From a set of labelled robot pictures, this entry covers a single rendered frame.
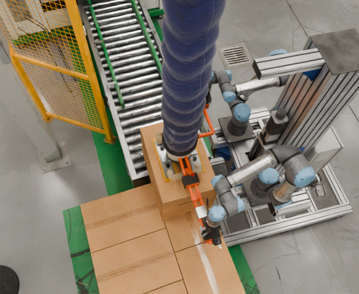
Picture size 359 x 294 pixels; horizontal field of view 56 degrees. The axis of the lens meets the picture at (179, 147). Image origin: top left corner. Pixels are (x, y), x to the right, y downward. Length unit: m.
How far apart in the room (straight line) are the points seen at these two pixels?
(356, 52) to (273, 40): 3.00
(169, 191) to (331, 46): 1.27
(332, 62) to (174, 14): 0.81
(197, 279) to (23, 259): 1.62
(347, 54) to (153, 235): 1.82
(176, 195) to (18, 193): 1.90
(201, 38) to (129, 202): 1.77
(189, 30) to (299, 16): 4.01
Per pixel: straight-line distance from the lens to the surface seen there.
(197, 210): 2.07
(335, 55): 1.79
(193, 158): 2.31
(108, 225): 2.78
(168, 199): 2.24
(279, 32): 4.92
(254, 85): 2.16
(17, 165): 3.83
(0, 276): 3.49
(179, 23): 1.29
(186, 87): 1.55
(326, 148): 2.46
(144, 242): 2.71
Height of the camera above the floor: 3.19
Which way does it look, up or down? 62 degrees down
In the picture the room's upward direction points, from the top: 5 degrees clockwise
